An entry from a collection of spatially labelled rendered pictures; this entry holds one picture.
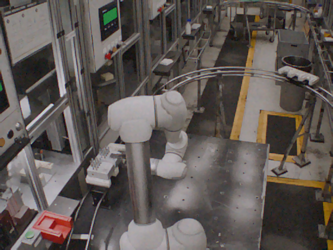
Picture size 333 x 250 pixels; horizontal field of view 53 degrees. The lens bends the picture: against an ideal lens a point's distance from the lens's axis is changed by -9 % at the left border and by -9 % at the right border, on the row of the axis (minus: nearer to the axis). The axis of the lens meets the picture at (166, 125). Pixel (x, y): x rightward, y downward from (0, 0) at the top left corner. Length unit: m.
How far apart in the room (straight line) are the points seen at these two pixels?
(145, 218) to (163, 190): 0.64
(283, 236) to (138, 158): 1.70
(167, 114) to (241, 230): 0.84
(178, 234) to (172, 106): 0.56
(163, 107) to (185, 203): 0.82
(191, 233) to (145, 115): 0.55
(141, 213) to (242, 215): 0.70
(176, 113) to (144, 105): 0.13
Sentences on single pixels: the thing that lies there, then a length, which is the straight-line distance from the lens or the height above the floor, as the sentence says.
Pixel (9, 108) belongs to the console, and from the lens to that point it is 1.47.
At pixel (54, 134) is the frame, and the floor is 1.04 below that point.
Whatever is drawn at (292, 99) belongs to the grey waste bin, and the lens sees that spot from 4.43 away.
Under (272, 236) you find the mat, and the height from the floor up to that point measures 0.01.
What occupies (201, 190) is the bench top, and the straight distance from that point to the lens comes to 2.18.
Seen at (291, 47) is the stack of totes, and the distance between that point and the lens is 4.98.
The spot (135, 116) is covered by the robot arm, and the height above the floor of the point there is 1.43.
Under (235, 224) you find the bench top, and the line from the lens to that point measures 1.99.
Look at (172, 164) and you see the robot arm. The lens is 1.93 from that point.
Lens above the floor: 2.14
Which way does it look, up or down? 32 degrees down
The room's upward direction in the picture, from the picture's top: 2 degrees counter-clockwise
